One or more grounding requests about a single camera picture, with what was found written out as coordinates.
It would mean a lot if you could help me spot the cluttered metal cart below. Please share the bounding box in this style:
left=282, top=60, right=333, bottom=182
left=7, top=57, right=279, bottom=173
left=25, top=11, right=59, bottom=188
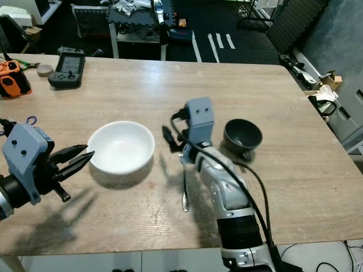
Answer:
left=109, top=0, right=196, bottom=60

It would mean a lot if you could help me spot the grey handheld controller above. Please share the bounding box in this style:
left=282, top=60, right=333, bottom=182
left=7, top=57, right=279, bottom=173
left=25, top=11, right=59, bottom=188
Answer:
left=48, top=47, right=86, bottom=88

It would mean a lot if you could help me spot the black office chair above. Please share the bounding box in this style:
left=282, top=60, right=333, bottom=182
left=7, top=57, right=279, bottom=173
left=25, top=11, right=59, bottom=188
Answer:
left=0, top=14, right=43, bottom=54

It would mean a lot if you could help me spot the black wire basket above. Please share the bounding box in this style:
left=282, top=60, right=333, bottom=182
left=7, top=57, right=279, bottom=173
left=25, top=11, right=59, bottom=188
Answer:
left=71, top=5, right=111, bottom=39

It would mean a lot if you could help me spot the black foam panel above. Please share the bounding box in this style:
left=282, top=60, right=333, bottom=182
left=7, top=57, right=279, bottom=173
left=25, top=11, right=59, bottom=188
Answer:
left=265, top=0, right=332, bottom=54

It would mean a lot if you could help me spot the orange and black tool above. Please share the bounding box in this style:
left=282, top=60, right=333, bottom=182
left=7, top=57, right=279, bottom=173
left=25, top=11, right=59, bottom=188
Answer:
left=0, top=59, right=33, bottom=99

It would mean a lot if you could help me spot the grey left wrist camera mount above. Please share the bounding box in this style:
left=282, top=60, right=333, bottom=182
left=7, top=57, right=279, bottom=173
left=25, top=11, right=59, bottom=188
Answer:
left=3, top=121, right=53, bottom=205

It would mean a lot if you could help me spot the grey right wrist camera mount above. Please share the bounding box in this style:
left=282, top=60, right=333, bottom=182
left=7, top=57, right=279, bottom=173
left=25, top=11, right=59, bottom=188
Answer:
left=184, top=96, right=216, bottom=151

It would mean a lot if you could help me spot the beige tape roll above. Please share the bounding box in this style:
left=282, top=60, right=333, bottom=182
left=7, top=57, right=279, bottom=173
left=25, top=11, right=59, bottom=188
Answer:
left=37, top=64, right=54, bottom=77

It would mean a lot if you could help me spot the white ceramic bowl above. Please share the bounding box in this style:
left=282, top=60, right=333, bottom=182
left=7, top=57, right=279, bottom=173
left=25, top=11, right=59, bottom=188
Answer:
left=87, top=121, right=156, bottom=175

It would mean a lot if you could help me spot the black ceramic bowl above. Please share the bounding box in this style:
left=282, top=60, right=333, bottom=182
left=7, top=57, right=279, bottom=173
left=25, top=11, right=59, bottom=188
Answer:
left=223, top=118, right=263, bottom=161

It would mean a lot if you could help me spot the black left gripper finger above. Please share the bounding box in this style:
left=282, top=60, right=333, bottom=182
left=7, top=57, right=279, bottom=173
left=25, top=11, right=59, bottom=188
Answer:
left=53, top=144, right=88, bottom=164
left=56, top=151, right=95, bottom=183

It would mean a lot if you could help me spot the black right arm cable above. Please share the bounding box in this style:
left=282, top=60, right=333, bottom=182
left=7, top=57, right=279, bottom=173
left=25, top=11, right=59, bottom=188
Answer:
left=195, top=143, right=284, bottom=272

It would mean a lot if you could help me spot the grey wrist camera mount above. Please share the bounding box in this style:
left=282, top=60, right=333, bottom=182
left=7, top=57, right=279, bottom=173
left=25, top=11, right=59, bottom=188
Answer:
left=184, top=96, right=216, bottom=151
left=3, top=121, right=53, bottom=205

